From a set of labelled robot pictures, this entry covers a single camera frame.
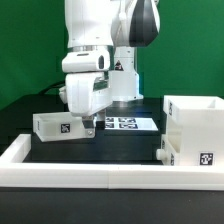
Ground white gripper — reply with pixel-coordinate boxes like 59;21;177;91
59;72;112;137

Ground white drawer with knob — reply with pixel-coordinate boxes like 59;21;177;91
156;134;180;166

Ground white drawer cabinet box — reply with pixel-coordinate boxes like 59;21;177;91
163;95;224;167

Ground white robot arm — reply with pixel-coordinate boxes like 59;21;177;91
60;0;160;139

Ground white sheet with markers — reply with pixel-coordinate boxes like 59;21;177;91
105;117;158;131

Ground white boundary fence frame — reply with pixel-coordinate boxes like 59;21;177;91
0;134;224;191

